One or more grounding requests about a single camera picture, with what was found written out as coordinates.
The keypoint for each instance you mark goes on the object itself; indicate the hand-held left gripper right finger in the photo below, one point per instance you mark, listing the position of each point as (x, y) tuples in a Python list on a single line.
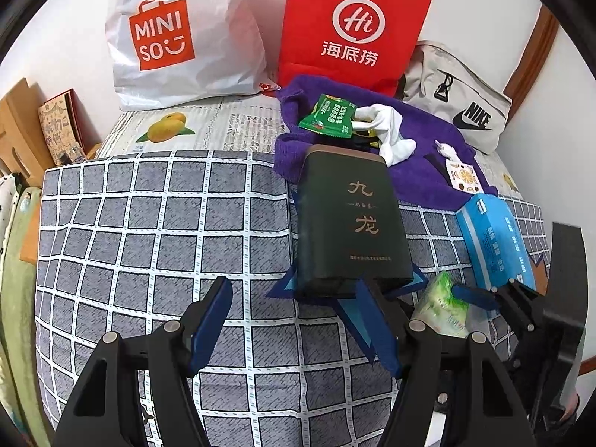
[(377, 326)]

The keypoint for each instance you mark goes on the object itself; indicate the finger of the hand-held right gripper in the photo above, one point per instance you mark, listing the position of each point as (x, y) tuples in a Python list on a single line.
[(470, 295), (521, 361)]

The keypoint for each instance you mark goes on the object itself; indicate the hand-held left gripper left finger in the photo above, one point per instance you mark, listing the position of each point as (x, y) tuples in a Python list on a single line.
[(212, 321)]

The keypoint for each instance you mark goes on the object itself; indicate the light green tissue pack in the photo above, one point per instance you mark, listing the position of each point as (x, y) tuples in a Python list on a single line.
[(440, 307)]

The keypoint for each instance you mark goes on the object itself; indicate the blue tissue pack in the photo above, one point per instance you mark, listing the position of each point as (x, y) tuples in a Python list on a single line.
[(493, 237)]

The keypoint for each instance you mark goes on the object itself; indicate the dark green tin box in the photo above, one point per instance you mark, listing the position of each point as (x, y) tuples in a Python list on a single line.
[(349, 223)]

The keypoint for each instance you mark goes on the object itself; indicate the lemon print sachet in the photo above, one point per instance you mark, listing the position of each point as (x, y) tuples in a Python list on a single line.
[(461, 177)]

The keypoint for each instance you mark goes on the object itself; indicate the large white sock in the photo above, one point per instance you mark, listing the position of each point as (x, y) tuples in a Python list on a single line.
[(391, 144)]

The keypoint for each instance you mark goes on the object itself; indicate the green snack packet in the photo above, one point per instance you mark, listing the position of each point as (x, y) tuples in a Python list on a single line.
[(326, 116)]

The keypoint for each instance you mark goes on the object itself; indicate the grey checked blanket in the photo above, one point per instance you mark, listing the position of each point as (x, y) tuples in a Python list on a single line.
[(139, 242)]

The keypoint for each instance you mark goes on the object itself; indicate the purple towel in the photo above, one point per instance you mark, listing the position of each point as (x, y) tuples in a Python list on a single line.
[(419, 186)]

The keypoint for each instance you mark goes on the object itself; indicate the small knotted white sock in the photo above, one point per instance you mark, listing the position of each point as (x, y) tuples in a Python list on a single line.
[(446, 150)]

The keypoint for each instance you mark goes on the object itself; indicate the yellow black sock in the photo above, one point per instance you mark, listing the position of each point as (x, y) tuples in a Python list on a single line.
[(368, 138)]

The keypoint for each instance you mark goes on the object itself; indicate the pale green cloth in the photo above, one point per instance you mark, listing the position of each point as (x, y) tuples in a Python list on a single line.
[(21, 279)]

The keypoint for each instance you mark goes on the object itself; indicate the fruit print bed sheet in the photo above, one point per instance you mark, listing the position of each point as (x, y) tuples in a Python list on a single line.
[(223, 121)]

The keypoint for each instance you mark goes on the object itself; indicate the beige waist bag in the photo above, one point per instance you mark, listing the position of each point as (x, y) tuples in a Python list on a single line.
[(428, 79)]

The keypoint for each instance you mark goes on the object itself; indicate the white spotted pillow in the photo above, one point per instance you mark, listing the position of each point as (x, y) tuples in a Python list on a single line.
[(7, 195)]

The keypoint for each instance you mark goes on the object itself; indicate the patterned book box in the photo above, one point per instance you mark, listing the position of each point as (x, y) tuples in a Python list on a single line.
[(58, 125)]

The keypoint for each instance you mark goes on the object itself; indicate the light wooden block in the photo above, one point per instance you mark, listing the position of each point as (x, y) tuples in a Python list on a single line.
[(18, 121)]

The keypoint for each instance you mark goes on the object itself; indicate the white plastic shopping bag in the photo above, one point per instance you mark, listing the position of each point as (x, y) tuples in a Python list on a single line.
[(186, 9)]

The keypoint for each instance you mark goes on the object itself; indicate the red paper bag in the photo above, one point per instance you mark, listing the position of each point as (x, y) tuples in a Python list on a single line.
[(307, 18)]

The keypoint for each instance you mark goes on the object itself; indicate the brown wooden bed frame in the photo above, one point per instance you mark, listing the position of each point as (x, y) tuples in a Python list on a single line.
[(535, 46)]

